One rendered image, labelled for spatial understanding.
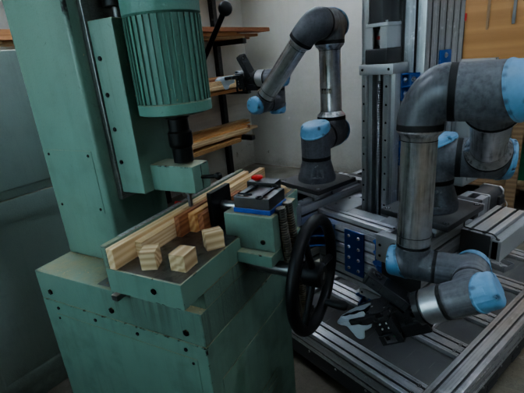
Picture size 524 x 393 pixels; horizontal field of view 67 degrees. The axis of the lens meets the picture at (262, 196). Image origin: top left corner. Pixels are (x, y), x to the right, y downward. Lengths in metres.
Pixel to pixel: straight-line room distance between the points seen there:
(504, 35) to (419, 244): 3.11
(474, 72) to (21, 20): 1.02
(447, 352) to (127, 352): 1.13
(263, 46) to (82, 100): 3.89
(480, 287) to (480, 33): 3.23
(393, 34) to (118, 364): 1.29
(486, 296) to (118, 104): 0.90
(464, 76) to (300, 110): 3.84
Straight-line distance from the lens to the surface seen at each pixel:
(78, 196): 1.19
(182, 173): 1.00
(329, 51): 1.64
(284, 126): 4.78
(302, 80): 4.57
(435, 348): 1.73
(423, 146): 0.89
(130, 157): 1.05
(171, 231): 1.00
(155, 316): 0.99
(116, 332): 1.14
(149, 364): 1.12
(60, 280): 1.21
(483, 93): 0.85
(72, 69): 1.07
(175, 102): 0.93
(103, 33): 1.04
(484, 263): 0.99
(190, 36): 0.95
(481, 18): 3.95
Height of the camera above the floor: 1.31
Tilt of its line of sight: 19 degrees down
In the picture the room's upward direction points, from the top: 5 degrees counter-clockwise
